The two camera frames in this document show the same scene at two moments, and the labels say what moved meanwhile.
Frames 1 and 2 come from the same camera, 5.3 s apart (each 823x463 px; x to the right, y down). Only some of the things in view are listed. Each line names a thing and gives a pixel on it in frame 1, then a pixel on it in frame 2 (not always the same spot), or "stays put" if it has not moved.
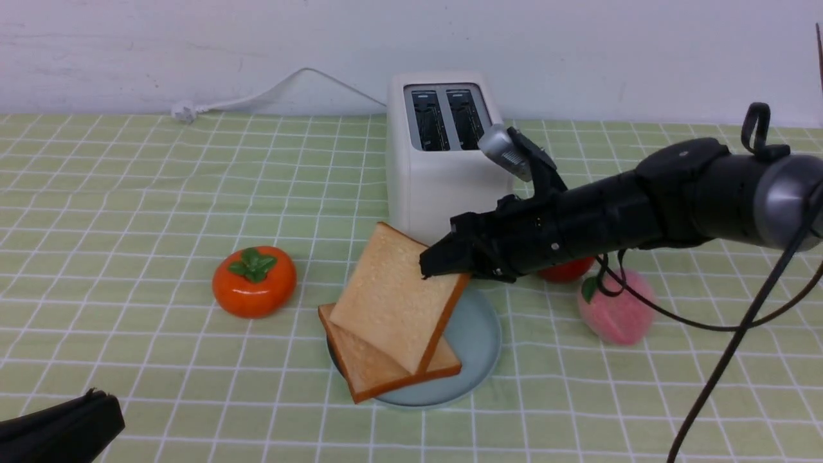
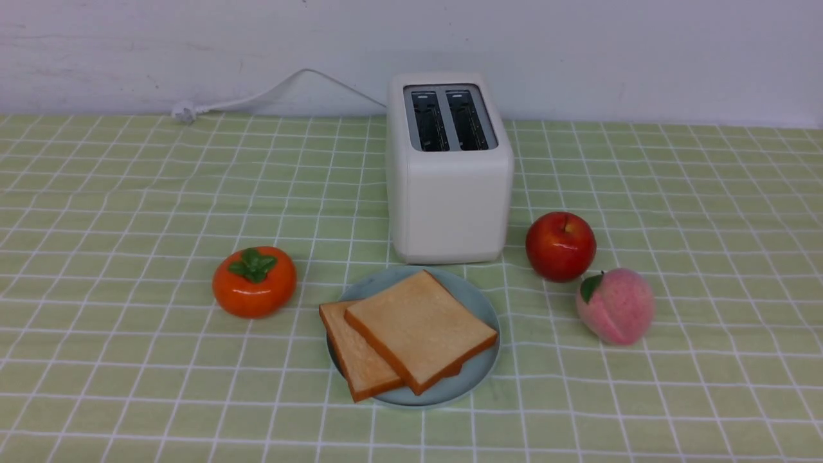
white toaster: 435,167 stays put
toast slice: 387,303 → 426,330
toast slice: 370,374 stays put
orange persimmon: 254,282 stays put
